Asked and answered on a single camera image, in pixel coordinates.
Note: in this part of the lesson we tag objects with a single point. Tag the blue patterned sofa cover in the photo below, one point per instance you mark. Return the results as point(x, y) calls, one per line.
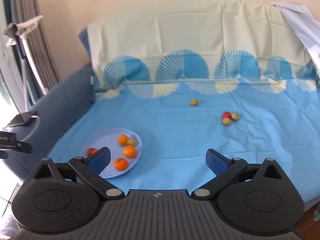
point(174, 80)

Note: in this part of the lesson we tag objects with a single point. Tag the orange mandarin with stem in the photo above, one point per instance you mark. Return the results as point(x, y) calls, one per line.
point(121, 164)

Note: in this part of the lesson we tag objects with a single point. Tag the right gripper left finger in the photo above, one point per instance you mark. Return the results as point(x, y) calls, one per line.
point(88, 170)

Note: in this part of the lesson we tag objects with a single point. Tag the dark blue sofa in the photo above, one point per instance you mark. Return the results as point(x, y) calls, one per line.
point(63, 106)

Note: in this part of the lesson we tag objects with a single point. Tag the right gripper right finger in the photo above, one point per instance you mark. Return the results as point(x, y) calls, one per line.
point(227, 172)

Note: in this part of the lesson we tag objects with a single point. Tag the tan longan fruit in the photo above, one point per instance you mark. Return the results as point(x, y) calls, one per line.
point(131, 142)
point(226, 121)
point(234, 116)
point(194, 102)

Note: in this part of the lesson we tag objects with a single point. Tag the light floral cloth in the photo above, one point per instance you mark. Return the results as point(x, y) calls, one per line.
point(304, 25)

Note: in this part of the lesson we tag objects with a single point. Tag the grey curtain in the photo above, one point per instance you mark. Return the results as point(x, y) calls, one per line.
point(20, 11)

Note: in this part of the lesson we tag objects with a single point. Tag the black smartphone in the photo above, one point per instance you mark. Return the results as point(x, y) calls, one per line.
point(21, 119)

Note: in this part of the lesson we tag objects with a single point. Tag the red tomato with stem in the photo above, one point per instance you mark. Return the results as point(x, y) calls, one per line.
point(91, 151)

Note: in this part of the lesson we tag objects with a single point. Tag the small red tomato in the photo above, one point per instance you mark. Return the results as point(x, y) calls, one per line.
point(227, 114)

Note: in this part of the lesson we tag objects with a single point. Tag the lilac round plate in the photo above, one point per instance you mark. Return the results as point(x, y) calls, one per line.
point(109, 138)

